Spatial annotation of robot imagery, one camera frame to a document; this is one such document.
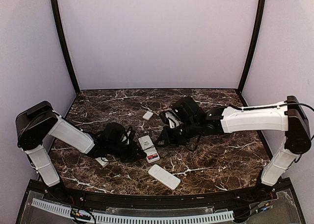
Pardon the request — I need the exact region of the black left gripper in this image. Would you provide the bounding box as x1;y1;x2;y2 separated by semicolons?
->
107;140;147;163

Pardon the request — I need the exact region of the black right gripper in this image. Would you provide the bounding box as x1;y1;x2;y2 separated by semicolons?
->
155;119;200;148

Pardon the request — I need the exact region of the white TCL remote control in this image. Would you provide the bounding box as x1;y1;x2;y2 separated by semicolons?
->
138;135;160;163

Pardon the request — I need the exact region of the white battery cover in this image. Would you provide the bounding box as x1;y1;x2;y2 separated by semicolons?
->
142;111;154;120

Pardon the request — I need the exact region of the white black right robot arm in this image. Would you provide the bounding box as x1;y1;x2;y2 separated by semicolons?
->
155;96;313;201

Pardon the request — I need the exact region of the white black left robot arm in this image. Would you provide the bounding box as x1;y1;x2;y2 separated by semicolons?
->
15;101;146;202

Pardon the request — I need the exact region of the small white buttoned remote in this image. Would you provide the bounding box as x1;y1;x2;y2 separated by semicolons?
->
96;157;109;167

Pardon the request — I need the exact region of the white remote face down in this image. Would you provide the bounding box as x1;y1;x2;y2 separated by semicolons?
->
148;164;181;190

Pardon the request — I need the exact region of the red blue battery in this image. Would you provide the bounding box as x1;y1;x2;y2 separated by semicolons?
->
147;153;159;161

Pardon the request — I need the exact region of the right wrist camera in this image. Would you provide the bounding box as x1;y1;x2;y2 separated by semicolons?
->
159;110;182;128

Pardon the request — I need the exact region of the white slotted cable duct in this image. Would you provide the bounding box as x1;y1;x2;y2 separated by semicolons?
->
31;198;235;224

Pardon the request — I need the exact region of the black front rail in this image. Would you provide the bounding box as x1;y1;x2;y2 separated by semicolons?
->
53;187;258;210

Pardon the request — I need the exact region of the black right corner post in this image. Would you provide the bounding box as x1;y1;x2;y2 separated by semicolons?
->
237;0;266;95

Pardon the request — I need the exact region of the black corner post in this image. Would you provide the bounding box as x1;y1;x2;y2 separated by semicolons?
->
50;0;80;95
237;0;266;95

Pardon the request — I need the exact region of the black left corner post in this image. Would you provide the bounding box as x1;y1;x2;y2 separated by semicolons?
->
50;0;80;95

